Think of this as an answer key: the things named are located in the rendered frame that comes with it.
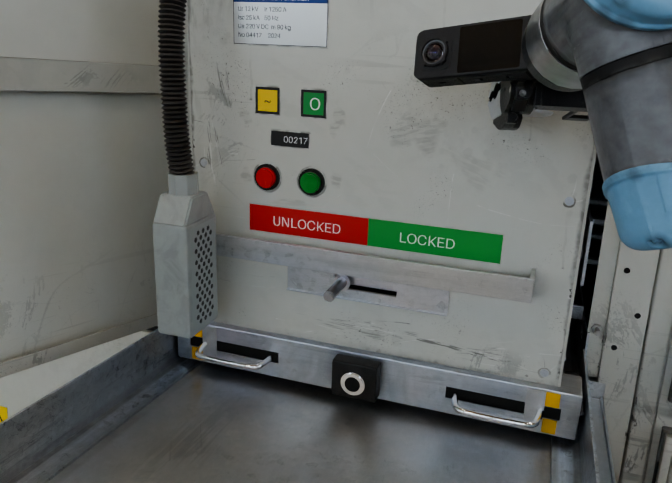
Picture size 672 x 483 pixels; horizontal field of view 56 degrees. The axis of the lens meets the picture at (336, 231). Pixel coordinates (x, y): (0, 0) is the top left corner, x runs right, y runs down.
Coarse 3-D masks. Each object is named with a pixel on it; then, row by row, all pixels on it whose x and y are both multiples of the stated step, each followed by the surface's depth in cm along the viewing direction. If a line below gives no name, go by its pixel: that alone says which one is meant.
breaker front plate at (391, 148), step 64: (192, 0) 77; (384, 0) 70; (448, 0) 68; (512, 0) 66; (192, 64) 80; (256, 64) 77; (320, 64) 74; (384, 64) 72; (192, 128) 82; (256, 128) 79; (320, 128) 76; (384, 128) 74; (448, 128) 72; (576, 128) 67; (256, 192) 82; (320, 192) 79; (384, 192) 76; (448, 192) 73; (512, 192) 71; (576, 192) 69; (384, 256) 78; (512, 256) 73; (576, 256) 71; (256, 320) 87; (320, 320) 84; (384, 320) 81; (448, 320) 78; (512, 320) 75
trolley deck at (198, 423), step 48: (192, 384) 86; (240, 384) 87; (288, 384) 88; (144, 432) 74; (192, 432) 75; (240, 432) 75; (288, 432) 76; (336, 432) 77; (384, 432) 77; (432, 432) 78; (480, 432) 78; (528, 432) 79; (96, 480) 65; (144, 480) 66; (192, 480) 66; (240, 480) 67; (288, 480) 67; (336, 480) 67; (384, 480) 68; (432, 480) 68; (480, 480) 69; (528, 480) 69
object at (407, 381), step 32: (224, 352) 89; (256, 352) 87; (288, 352) 85; (320, 352) 84; (352, 352) 82; (320, 384) 85; (384, 384) 82; (416, 384) 80; (448, 384) 79; (480, 384) 77; (512, 384) 76; (544, 384) 76; (576, 384) 76; (512, 416) 77; (544, 416) 76; (576, 416) 74
